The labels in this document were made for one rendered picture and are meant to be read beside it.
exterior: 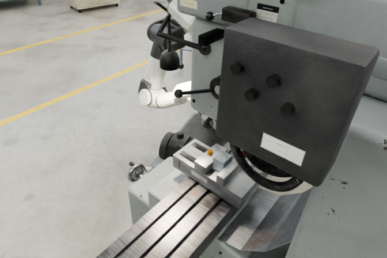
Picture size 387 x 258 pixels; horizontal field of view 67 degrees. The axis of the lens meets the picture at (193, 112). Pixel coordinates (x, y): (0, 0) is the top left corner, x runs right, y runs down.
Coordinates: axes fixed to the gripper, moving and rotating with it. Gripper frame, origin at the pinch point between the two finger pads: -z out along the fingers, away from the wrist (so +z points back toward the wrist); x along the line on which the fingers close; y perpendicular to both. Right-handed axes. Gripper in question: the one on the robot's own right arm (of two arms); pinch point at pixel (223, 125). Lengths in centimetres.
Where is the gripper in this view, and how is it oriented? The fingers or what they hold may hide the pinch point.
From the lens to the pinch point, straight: 106.1
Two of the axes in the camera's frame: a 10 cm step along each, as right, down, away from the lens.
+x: 9.0, -2.2, 3.7
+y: -0.4, 8.2, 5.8
